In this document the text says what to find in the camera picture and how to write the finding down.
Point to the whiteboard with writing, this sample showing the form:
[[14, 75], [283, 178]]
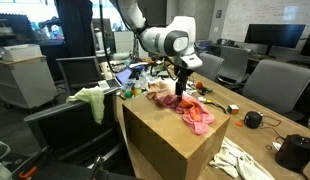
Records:
[[261, 13]]

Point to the orange ball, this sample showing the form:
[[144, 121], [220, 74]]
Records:
[[199, 85]]

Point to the white paper stack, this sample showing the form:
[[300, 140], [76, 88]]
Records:
[[191, 88]]

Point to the black cylindrical device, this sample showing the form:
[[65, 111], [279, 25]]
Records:
[[295, 153]]

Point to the peach white cloth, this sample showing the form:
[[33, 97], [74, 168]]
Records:
[[160, 89]]

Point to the black round speaker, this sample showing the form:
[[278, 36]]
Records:
[[252, 120]]

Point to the orange black clamp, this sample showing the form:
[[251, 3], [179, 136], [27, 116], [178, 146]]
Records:
[[26, 173]]

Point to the green ball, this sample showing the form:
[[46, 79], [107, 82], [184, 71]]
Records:
[[128, 94]]

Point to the yellow black hand tool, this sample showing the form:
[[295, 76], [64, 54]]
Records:
[[213, 104]]

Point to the white crumpled cloth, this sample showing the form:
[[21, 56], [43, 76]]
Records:
[[238, 160]]

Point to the spray bottle yellow liquid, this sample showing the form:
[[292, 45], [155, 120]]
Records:
[[138, 89]]

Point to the clear plastic bags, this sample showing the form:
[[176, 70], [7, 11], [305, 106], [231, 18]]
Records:
[[148, 78]]

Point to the green black toy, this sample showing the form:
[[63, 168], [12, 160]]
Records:
[[206, 90]]

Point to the blue bag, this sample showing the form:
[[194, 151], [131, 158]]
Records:
[[139, 67]]

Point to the grey conference chair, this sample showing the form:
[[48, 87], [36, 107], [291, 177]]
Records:
[[233, 63], [278, 86], [211, 66]]

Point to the small orange cap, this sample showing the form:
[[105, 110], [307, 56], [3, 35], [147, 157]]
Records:
[[239, 124]]

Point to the large black monitor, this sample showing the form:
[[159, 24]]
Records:
[[275, 36]]

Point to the grey black office chair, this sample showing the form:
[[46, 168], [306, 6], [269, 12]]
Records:
[[78, 133]]

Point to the black mesh chair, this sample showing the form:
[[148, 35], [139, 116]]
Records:
[[81, 71]]

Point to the white cabinet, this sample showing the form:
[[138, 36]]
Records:
[[124, 41]]

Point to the rubiks cube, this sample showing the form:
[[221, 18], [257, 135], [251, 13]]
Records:
[[233, 109]]

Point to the white plastic bin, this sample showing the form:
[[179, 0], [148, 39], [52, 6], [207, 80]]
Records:
[[18, 52]]

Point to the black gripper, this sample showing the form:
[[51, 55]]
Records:
[[182, 77]]

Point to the pink shirt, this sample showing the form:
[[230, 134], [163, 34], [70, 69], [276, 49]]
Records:
[[195, 115]]

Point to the brown cardboard box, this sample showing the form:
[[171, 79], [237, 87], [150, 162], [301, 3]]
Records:
[[168, 143]]

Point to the dark door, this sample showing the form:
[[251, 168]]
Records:
[[159, 10]]

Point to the light green towel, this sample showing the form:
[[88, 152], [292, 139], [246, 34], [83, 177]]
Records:
[[93, 100]]

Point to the silver open laptop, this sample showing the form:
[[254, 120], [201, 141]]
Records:
[[123, 75]]

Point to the grey rolling cabinet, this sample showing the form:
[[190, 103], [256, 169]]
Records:
[[25, 83]]

